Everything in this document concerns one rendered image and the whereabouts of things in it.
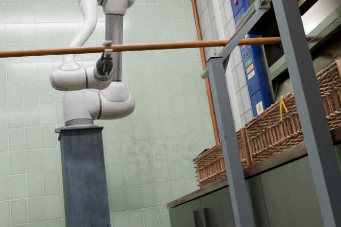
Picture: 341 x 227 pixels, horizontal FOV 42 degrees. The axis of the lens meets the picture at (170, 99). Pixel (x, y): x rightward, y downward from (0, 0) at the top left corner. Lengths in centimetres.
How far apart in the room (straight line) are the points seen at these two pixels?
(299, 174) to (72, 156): 140
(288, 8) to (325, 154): 33
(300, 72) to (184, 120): 218
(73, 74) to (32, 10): 129
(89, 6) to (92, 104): 51
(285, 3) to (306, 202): 47
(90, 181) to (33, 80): 106
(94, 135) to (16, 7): 134
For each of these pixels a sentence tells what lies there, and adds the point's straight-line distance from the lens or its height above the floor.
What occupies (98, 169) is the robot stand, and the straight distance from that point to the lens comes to 229.
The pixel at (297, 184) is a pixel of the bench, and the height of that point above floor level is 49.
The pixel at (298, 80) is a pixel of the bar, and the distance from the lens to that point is 98.
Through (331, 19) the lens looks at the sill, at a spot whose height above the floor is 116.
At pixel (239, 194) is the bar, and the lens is 137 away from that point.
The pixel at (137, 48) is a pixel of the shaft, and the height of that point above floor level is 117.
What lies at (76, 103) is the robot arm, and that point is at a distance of 238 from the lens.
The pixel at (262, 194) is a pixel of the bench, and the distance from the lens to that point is 132.
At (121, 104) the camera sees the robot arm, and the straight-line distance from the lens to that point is 245.
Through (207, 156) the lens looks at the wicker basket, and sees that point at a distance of 189.
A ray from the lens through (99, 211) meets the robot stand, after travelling 226.
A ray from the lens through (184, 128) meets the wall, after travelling 309.
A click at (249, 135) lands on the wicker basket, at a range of 147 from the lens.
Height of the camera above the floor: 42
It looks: 17 degrees up
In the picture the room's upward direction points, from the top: 8 degrees counter-clockwise
